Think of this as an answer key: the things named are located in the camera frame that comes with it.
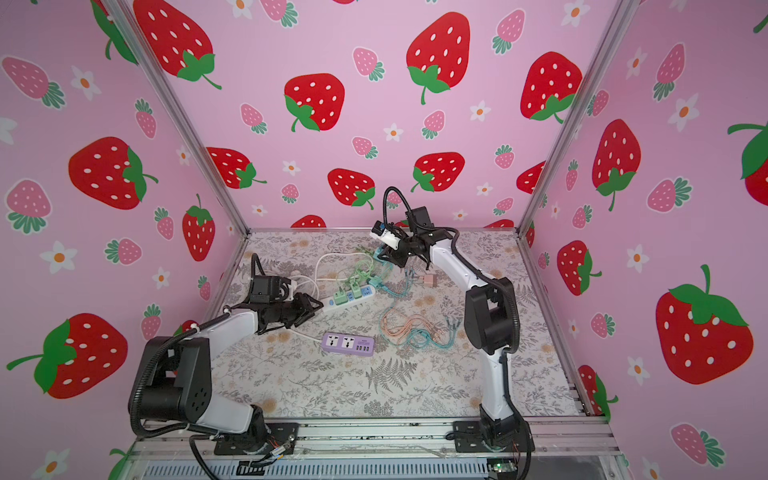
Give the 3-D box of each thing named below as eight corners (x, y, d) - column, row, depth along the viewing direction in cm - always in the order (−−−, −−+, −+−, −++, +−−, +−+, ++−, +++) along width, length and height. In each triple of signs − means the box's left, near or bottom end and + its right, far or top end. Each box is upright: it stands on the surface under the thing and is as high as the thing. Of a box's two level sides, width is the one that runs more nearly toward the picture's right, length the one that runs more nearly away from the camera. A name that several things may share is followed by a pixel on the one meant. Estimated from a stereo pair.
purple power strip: (320, 352, 91) (318, 347, 88) (324, 336, 94) (322, 331, 92) (373, 356, 90) (372, 352, 87) (375, 340, 93) (374, 335, 91)
